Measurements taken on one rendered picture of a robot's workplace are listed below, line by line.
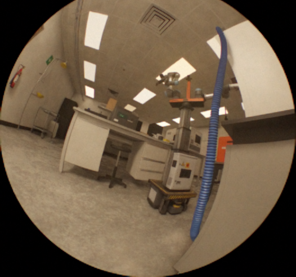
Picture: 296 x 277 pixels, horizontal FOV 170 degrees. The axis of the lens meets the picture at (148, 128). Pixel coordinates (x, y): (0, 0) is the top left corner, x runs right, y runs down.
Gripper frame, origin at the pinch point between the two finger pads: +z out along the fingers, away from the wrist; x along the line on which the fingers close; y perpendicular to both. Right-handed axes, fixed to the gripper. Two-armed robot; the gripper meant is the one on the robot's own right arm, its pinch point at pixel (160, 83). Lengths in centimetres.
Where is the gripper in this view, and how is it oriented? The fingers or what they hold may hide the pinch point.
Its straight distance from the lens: 134.6
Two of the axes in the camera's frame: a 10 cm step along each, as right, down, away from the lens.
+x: -7.6, 1.1, 6.4
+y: 5.2, 7.0, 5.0
